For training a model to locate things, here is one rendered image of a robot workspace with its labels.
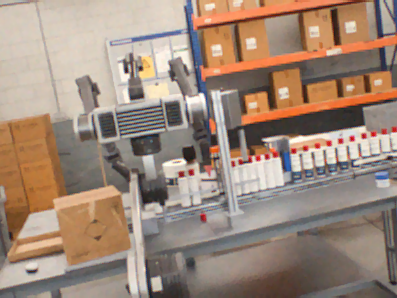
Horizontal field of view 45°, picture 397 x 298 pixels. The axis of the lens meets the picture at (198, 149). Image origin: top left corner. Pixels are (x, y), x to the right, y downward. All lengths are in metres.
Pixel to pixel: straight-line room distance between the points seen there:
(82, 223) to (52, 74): 5.19
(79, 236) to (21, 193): 3.81
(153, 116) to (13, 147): 3.99
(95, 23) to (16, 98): 1.57
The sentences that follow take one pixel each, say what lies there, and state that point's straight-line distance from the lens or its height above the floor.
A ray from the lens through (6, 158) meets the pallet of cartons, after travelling 6.02.
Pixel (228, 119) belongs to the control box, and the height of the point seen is 1.34.
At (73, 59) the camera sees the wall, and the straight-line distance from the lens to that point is 7.28.
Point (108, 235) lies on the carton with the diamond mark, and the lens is 2.31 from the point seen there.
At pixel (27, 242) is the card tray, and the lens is 2.91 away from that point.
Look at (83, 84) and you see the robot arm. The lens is 2.62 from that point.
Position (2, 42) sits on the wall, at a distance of 7.52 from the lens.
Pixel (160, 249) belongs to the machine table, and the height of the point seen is 0.83.
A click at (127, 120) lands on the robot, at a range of 2.13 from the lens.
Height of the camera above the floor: 1.62
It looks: 9 degrees down
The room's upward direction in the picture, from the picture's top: 10 degrees counter-clockwise
